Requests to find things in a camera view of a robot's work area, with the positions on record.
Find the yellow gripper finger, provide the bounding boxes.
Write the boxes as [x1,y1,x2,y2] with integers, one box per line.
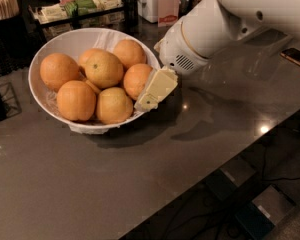
[134,66,178,112]
[154,39,164,53]

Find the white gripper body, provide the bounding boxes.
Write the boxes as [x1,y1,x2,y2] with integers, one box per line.
[158,19,208,75]

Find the orange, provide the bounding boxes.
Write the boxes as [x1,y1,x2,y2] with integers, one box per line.
[96,87,133,124]
[78,48,104,74]
[40,53,80,91]
[123,64,152,100]
[57,80,96,121]
[113,39,147,69]
[85,50,124,89]

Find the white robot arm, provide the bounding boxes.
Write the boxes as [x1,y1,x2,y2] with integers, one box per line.
[135,0,300,112]

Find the white bowl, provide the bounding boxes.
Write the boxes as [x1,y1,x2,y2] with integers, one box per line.
[28,27,164,135]

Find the white card with red logo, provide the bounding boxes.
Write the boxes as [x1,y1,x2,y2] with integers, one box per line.
[158,0,180,27]

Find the white paper napkin liner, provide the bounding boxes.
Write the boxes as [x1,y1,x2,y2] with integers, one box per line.
[44,28,159,135]

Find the small orange hidden underneath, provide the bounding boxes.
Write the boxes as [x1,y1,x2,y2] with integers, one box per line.
[85,79,101,95]

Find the black tray of tea packets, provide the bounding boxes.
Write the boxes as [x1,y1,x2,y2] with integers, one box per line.
[28,0,126,30]

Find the blue grey box upper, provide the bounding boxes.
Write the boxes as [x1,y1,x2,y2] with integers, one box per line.
[205,158,256,201]

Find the blue grey box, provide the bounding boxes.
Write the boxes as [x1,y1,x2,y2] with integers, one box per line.
[205,158,256,201]
[235,185,295,240]

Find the smartphone on counter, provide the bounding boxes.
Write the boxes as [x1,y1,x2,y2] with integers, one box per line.
[280,48,300,66]

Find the black rubber mat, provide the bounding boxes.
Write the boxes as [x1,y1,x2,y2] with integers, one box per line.
[0,40,32,77]

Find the blue grey box lower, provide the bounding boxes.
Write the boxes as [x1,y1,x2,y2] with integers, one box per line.
[235,185,295,240]

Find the black floor cables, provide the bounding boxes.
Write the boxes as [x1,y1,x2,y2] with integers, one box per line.
[156,143,300,240]

